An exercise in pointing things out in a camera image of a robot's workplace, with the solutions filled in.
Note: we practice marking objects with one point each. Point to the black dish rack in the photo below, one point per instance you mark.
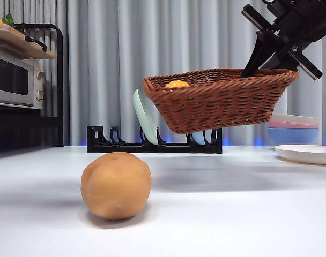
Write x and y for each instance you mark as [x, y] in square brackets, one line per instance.
[120, 147]

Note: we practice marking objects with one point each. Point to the beige bowl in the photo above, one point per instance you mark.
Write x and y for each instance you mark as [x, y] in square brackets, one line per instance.
[299, 119]

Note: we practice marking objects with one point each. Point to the white toaster oven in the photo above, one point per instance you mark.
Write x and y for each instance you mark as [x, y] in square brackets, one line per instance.
[14, 80]

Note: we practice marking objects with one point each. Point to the pink bowl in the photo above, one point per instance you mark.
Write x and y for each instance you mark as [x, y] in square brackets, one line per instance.
[294, 124]

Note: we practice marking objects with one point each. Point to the green leaf sprig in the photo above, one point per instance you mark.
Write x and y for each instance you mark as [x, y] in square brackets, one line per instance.
[9, 20]

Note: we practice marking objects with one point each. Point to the brown wicker basket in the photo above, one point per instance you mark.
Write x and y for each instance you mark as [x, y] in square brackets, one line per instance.
[219, 107]

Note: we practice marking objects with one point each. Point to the cream flat plate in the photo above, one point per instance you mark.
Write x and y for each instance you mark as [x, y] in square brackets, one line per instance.
[307, 154]

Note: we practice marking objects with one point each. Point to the orange corn cob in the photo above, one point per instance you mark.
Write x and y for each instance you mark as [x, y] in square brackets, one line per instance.
[177, 84]

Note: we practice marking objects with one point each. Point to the light blue plate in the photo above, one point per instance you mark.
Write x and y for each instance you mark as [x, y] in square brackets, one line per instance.
[198, 137]

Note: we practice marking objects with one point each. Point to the blue bowl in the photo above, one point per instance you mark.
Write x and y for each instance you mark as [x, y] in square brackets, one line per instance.
[294, 137]

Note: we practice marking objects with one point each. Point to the grey pleated curtain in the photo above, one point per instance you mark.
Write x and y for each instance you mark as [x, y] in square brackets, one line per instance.
[152, 40]

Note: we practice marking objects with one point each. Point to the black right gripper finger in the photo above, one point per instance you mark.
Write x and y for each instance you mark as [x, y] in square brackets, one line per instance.
[282, 63]
[256, 56]

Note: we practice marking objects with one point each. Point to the brown potato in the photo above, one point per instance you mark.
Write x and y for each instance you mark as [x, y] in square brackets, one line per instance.
[116, 186]

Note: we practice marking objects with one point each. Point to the pale green plate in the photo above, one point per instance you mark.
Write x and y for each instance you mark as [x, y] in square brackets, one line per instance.
[145, 120]

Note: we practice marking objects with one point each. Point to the black metal shelf frame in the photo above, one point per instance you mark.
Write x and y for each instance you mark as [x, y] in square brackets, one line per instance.
[60, 80]

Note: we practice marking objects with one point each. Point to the wooden cutting board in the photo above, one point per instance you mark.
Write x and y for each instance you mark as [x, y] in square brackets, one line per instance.
[21, 44]

